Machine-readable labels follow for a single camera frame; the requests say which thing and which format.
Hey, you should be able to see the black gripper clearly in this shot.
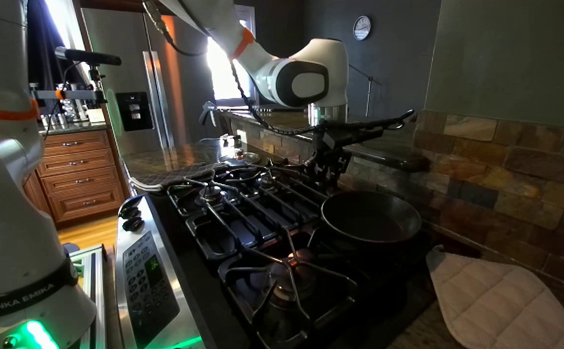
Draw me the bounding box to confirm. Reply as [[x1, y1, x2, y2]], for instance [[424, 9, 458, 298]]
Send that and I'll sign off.
[[307, 122, 354, 192]]

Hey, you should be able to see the dark non-stick frying pan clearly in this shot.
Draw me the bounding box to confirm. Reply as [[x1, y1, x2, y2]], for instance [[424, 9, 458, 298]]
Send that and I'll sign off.
[[317, 174, 424, 248]]

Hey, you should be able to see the black gas stove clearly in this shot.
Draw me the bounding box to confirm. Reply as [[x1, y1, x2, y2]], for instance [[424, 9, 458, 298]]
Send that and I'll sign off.
[[112, 161, 439, 349]]

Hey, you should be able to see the stainless steel refrigerator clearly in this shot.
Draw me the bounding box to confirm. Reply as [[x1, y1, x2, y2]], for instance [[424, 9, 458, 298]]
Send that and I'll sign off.
[[79, 5, 216, 151]]

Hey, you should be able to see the black stove knob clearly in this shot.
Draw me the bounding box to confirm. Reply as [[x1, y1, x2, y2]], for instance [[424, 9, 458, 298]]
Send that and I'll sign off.
[[115, 194, 144, 219], [119, 215, 146, 234]]

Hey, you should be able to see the beige quilted pot holder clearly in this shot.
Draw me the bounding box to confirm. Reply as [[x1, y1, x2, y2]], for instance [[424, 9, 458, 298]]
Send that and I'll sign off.
[[424, 244, 564, 349]]

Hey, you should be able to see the wooden drawer cabinet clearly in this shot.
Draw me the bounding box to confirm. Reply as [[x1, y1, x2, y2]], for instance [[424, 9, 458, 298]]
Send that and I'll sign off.
[[20, 126, 131, 227]]

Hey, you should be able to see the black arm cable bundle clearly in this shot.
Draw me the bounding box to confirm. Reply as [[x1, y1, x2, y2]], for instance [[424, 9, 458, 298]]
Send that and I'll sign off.
[[139, 0, 420, 141]]

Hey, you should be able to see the round wall clock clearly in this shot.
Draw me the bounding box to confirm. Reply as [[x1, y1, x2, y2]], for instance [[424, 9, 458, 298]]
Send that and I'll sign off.
[[350, 13, 373, 42]]

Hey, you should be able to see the black stereo camera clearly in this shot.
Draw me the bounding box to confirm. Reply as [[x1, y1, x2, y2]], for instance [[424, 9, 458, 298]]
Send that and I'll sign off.
[[51, 44, 123, 68]]

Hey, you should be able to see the camera mount arm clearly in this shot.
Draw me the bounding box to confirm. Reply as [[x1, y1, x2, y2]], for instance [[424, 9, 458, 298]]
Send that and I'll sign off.
[[30, 64, 104, 106]]

